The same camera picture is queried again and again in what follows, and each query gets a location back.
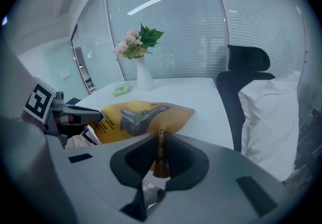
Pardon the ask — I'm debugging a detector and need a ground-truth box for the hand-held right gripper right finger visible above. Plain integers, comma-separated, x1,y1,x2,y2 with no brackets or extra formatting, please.
147,132,295,224

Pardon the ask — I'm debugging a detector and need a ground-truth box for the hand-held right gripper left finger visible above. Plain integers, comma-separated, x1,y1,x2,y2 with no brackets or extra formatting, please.
65,133,159,224

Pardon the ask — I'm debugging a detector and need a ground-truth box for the white cloth on chair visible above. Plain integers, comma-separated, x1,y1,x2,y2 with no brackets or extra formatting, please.
237,70,301,182

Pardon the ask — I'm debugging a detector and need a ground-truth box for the white paper sign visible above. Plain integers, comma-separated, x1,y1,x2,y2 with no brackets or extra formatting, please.
58,67,71,81

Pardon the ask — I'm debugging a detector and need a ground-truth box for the light green box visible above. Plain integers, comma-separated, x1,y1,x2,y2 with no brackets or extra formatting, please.
111,82,131,98

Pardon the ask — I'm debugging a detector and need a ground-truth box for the black office chair with headrest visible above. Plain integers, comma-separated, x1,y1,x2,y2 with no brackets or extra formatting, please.
216,44,276,154

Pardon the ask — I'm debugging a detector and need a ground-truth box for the white standing desk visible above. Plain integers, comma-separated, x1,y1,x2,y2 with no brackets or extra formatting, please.
75,77,235,151

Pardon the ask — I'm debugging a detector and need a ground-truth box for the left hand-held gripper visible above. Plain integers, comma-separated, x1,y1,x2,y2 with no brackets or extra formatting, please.
24,76,106,149

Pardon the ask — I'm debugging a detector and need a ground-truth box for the pink flower bouquet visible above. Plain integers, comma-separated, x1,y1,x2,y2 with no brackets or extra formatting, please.
113,23,165,61

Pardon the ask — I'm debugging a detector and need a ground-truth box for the white vase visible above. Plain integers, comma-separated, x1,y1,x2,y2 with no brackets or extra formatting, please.
135,56,155,93

